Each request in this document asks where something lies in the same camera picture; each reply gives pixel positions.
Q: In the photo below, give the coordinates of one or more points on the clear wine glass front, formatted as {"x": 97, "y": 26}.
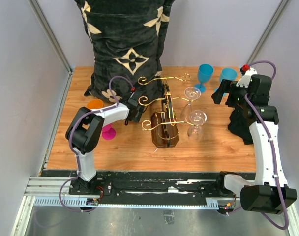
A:
{"x": 197, "y": 118}

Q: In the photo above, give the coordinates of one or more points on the black cloth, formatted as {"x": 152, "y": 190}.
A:
{"x": 238, "y": 126}

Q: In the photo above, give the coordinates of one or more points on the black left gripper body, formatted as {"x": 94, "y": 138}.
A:
{"x": 138, "y": 115}

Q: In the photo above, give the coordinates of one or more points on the orange plastic wine glass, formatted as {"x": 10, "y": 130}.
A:
{"x": 95, "y": 104}

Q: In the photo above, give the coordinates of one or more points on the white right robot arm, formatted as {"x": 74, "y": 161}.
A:
{"x": 269, "y": 193}

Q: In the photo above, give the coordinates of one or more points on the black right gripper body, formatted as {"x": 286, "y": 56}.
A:
{"x": 236, "y": 94}

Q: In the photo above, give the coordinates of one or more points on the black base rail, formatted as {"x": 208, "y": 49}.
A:
{"x": 153, "y": 189}

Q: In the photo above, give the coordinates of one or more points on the gold wire wine glass rack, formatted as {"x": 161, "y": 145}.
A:
{"x": 163, "y": 123}

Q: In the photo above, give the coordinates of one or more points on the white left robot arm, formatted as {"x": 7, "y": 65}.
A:
{"x": 85, "y": 130}

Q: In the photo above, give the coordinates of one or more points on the blue plastic wine glass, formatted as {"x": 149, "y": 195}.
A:
{"x": 204, "y": 74}

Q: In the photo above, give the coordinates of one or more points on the clear wine glass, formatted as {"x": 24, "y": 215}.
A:
{"x": 197, "y": 118}
{"x": 191, "y": 94}

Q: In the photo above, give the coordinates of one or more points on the magenta plastic wine glass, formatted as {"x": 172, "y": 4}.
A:
{"x": 108, "y": 132}

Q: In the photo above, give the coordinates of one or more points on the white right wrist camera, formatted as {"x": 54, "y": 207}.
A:
{"x": 246, "y": 72}

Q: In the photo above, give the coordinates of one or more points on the black patterned plush pillow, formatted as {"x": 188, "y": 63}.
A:
{"x": 128, "y": 40}

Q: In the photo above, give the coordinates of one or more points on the teal plastic wine glass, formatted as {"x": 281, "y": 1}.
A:
{"x": 228, "y": 74}

